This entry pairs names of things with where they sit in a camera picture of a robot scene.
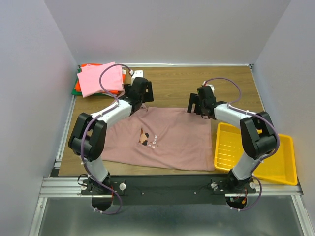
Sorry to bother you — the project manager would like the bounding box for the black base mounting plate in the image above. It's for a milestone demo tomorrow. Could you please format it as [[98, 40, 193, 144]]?
[[77, 174, 256, 213]]

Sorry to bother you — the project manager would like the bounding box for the dusty pink graphic t-shirt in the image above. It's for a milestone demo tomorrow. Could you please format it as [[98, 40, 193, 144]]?
[[101, 106, 215, 171]]

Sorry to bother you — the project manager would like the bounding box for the folded orange t-shirt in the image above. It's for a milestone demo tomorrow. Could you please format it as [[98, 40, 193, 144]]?
[[77, 62, 123, 97]]

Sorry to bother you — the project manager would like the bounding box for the folded pink t-shirt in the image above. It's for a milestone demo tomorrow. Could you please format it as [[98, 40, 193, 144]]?
[[77, 61, 125, 98]]

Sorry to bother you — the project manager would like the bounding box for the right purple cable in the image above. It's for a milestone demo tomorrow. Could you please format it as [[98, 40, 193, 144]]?
[[203, 77, 281, 212]]

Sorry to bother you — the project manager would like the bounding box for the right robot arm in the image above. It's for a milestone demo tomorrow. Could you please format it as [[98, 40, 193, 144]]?
[[187, 86, 280, 193]]

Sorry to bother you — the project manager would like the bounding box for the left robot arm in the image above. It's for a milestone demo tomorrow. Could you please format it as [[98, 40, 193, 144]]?
[[68, 77, 154, 189]]

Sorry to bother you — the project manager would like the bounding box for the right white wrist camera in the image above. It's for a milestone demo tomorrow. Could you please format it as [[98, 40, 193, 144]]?
[[202, 81, 215, 93]]

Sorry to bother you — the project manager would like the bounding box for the yellow plastic tray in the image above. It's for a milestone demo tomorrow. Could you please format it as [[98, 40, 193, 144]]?
[[214, 122, 298, 185]]

